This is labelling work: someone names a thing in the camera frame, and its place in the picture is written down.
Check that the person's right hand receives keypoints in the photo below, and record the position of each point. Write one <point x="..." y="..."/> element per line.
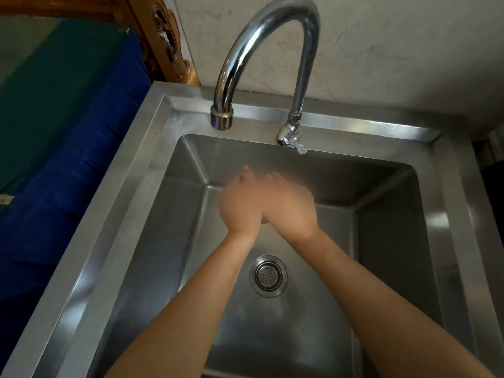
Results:
<point x="291" y="208"/>

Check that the person's left hand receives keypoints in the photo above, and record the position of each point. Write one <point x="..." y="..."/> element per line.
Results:
<point x="242" y="204"/>

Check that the stainless steel sink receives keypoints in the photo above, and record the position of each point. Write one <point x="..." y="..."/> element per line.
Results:
<point x="393" y="251"/>

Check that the chrome gooseneck faucet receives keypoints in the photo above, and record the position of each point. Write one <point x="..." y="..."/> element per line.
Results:
<point x="275" y="19"/>

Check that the person's left forearm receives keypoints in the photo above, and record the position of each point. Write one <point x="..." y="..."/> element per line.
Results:
<point x="177" y="314"/>

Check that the person's right forearm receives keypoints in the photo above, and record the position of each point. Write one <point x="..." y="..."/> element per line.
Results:
<point x="386" y="307"/>

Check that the metal drain strainer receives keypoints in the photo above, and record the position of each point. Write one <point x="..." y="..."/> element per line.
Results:
<point x="268" y="276"/>

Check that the carved wooden furniture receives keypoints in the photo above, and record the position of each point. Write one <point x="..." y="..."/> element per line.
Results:
<point x="157" y="31"/>

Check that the small white table clip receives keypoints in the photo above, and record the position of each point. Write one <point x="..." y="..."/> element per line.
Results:
<point x="6" y="199"/>
<point x="123" y="30"/>

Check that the green table cloth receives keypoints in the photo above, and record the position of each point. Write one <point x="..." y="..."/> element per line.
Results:
<point x="51" y="98"/>

